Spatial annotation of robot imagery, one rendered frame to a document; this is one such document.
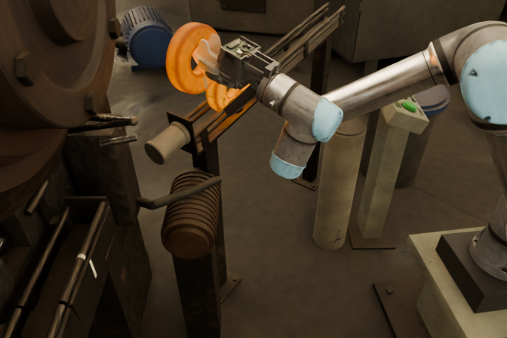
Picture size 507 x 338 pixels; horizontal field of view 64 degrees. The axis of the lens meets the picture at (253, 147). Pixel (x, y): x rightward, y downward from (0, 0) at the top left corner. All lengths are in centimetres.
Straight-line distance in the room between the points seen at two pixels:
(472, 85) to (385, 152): 68
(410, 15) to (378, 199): 148
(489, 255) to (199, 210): 70
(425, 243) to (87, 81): 104
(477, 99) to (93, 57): 56
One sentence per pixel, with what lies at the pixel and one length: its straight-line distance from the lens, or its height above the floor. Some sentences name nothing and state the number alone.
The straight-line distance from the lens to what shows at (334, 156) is 128.
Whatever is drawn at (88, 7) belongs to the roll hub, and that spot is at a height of 108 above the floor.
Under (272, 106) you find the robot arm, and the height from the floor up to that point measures 80.
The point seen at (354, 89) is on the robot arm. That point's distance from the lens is 90.
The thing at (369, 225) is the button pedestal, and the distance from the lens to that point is 159.
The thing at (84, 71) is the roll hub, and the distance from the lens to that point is 48.
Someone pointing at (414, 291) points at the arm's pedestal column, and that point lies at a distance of 153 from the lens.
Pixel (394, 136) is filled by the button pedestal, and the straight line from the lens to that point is 133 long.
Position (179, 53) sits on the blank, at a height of 86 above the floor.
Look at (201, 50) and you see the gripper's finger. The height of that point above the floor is 86.
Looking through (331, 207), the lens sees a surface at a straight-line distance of 142.
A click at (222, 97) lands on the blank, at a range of 102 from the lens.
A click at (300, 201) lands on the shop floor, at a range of 174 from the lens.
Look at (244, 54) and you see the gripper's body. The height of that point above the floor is 88.
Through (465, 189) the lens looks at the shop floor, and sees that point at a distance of 200.
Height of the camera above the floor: 121
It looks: 37 degrees down
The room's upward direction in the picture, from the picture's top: straight up
